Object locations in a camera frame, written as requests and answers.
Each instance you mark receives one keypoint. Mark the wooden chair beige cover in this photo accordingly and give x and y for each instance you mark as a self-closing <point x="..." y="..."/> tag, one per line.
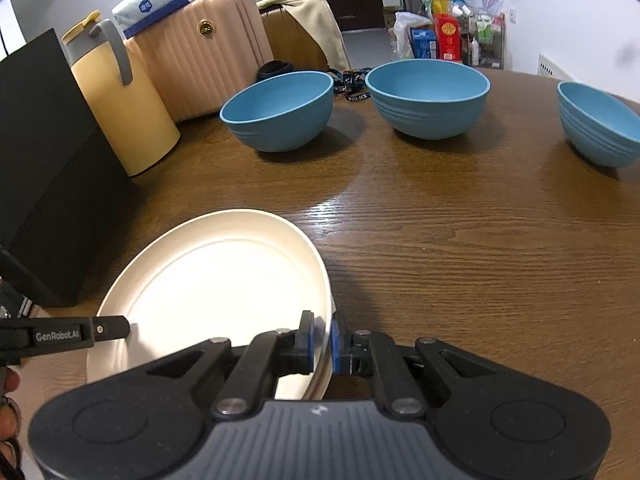
<point x="304" y="33"/>

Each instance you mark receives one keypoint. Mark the red box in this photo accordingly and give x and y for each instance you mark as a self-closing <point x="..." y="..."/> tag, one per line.
<point x="447" y="33"/>

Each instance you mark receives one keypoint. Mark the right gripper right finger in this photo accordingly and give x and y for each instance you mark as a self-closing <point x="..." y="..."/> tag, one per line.
<point x="376" y="357"/>

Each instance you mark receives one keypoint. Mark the white plastic bag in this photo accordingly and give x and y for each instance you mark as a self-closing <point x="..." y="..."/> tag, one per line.
<point x="401" y="38"/>

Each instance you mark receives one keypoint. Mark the blue bowl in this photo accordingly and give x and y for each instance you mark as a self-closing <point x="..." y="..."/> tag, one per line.
<point x="602" y="128"/>
<point x="428" y="99"/>
<point x="281" y="113"/>

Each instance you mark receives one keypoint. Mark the yellow thermos jug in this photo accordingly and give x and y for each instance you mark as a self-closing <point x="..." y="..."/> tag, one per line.
<point x="120" y="94"/>

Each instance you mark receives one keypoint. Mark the metal storage rack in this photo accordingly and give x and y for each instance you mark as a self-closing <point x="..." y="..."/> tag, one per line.
<point x="483" y="40"/>

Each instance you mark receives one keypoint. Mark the black box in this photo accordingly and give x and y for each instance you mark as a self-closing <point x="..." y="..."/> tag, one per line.
<point x="60" y="178"/>

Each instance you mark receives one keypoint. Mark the blue box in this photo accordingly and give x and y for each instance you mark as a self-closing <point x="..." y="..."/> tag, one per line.
<point x="423" y="43"/>

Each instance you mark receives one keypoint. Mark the cream white plate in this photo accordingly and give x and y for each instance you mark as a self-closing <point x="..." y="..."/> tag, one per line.
<point x="234" y="273"/>

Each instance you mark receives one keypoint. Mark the person's left hand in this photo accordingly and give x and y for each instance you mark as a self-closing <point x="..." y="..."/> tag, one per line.
<point x="10" y="417"/>

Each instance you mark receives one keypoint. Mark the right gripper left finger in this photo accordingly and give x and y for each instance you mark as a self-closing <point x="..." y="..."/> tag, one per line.
<point x="252" y="376"/>

